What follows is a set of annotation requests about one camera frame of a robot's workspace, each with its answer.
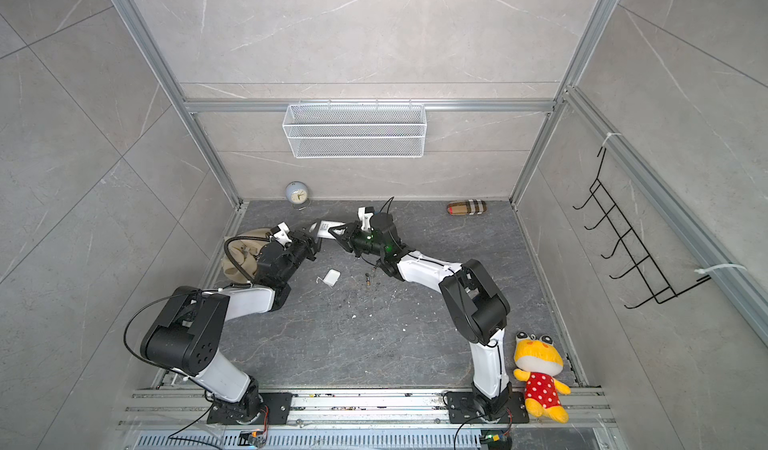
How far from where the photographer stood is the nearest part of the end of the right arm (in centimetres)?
70

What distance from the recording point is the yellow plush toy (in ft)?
2.33

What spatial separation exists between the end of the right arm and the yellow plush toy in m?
0.40

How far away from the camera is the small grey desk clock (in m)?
1.15

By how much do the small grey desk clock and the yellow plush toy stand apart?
36.2 inches

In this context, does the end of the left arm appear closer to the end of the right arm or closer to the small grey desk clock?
the end of the right arm

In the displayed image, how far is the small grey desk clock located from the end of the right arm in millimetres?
387
